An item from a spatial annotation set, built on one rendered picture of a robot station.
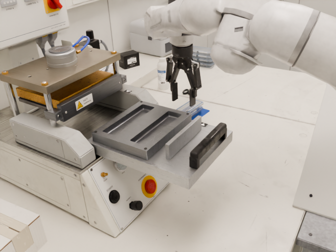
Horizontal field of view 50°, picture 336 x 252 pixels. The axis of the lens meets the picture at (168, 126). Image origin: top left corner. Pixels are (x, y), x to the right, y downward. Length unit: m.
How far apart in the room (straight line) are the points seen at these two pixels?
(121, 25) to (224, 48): 1.34
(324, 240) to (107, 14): 1.48
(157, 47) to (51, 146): 1.14
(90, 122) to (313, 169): 0.64
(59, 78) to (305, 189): 0.70
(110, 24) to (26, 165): 1.12
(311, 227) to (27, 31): 0.92
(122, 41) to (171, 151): 1.35
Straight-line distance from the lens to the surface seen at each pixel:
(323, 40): 0.68
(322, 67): 0.70
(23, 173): 1.10
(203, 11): 0.82
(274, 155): 1.23
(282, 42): 0.69
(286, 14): 0.70
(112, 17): 2.00
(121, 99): 1.08
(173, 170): 0.77
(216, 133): 0.82
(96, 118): 1.09
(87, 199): 0.92
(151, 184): 1.01
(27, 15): 1.10
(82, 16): 1.83
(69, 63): 0.99
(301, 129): 1.40
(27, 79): 0.94
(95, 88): 0.97
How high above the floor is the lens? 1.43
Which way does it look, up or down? 30 degrees down
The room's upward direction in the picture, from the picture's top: 3 degrees counter-clockwise
